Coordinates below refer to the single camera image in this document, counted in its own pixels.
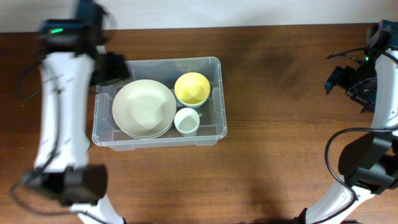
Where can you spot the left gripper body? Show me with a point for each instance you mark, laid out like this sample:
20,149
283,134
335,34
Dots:
107,71

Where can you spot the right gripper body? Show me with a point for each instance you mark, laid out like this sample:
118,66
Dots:
360,83

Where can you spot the cream plate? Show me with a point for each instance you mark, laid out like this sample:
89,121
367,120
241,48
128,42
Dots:
169,127
144,108

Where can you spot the yellow bowl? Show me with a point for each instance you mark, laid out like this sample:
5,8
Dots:
192,87

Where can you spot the grey cup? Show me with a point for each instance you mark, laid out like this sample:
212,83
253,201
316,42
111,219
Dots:
187,121

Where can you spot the white bowl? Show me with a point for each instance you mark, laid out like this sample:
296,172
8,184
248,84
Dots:
195,105

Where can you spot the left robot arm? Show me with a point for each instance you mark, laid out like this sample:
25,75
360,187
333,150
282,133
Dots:
72,59

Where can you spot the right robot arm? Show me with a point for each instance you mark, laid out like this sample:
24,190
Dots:
368,165

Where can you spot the clear plastic storage container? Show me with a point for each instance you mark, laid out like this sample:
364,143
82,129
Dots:
213,125

